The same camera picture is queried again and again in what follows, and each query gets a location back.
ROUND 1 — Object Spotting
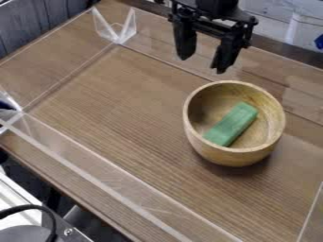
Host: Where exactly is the brown wooden bowl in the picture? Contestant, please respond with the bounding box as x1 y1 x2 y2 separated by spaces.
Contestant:
182 80 287 167

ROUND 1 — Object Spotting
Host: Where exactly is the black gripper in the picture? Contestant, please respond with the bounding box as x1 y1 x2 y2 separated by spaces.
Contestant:
169 0 259 74

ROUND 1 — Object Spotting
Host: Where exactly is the clear acrylic corner bracket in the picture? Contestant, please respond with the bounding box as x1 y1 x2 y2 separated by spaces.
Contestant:
91 8 138 44

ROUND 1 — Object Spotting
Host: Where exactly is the grey metal bracket with screw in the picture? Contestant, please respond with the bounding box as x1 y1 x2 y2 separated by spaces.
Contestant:
51 209 94 242

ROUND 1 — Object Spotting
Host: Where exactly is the blue object at right edge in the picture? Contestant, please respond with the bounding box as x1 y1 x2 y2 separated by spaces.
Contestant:
314 34 323 50

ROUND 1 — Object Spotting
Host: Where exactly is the clear acrylic front barrier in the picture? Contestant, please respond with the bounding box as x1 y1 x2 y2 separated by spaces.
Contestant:
0 88 243 242

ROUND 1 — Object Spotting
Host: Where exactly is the white container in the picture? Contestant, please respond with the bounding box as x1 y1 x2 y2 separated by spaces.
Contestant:
286 11 323 52

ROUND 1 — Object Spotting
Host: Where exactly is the green rectangular block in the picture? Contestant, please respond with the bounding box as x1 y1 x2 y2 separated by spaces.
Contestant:
203 102 259 147

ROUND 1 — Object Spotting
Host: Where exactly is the black cable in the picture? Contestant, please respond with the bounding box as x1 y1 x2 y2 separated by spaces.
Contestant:
0 203 58 242

